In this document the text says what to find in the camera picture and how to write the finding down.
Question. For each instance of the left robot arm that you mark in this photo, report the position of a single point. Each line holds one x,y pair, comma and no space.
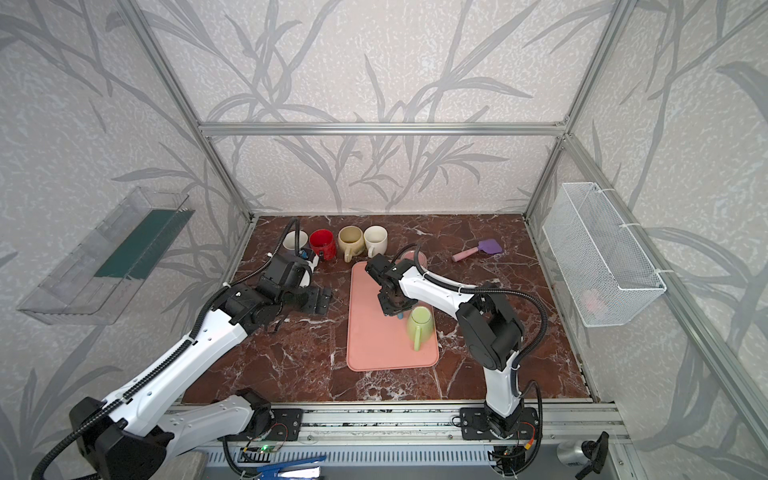
130,433

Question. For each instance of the white wire basket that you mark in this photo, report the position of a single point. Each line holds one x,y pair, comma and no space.
608,275

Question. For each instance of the light green mug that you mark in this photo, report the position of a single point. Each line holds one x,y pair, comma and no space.
420,326

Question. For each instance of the lavender purple mug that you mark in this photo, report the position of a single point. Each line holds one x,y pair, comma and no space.
293,241

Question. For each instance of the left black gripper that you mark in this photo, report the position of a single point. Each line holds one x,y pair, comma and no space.
321,300

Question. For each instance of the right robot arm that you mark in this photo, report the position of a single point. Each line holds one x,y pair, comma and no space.
491,329

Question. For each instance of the black clamp knob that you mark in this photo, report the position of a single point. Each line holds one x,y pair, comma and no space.
589,455

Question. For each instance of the white mug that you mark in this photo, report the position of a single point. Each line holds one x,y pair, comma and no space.
376,240

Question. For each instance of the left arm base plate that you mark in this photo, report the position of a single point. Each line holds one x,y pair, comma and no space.
280,425

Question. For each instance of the red mug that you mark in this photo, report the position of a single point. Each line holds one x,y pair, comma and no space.
323,244

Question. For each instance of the pink patterned mug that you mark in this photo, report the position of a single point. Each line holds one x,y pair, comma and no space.
422,258

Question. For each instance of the blue handled tool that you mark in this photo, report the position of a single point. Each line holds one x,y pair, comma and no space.
302,469

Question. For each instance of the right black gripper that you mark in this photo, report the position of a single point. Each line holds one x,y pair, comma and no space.
392,298

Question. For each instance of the clear plastic wall shelf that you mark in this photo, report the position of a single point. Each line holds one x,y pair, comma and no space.
96,282

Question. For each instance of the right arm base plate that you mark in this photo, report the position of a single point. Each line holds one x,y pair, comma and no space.
473,425

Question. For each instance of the beige speckled round mug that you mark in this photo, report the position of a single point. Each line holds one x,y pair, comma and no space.
351,242

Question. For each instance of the aluminium front rail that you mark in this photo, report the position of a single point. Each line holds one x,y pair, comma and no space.
419,433

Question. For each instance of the purple pink spatula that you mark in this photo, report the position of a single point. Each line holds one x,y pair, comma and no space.
487,246

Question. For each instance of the pink plastic tray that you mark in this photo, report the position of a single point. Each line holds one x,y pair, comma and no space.
376,341

